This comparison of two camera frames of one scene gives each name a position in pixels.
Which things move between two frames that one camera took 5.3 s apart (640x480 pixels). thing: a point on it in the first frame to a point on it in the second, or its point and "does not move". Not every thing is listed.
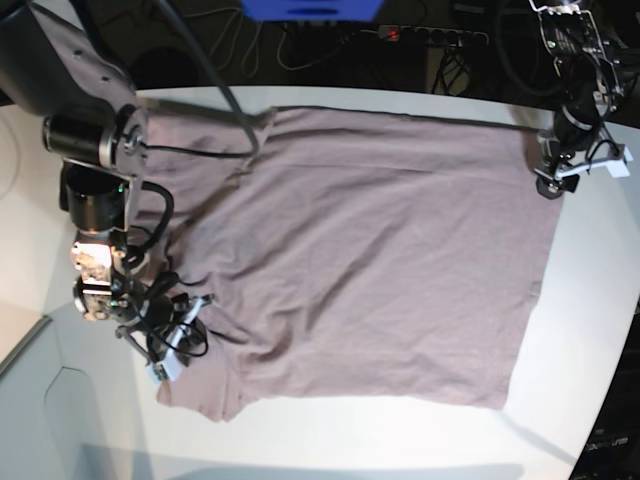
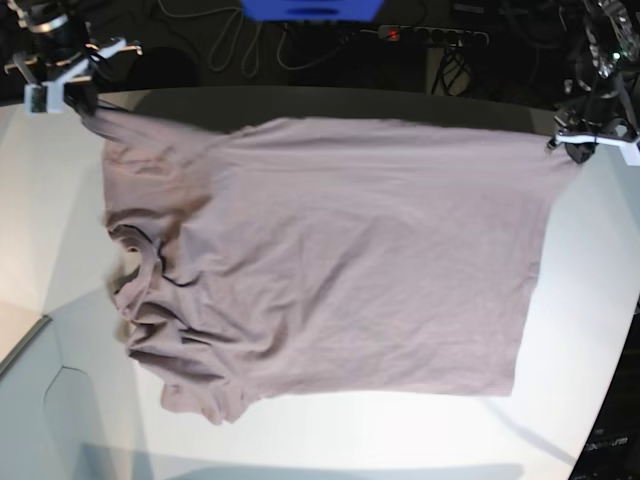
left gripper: [165, 325] to [75, 71]
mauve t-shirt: [350, 251] does not move
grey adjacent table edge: [28, 337] does not move
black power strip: [429, 35] does not move
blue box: [313, 10] does not move
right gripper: [550, 162] to [596, 114]
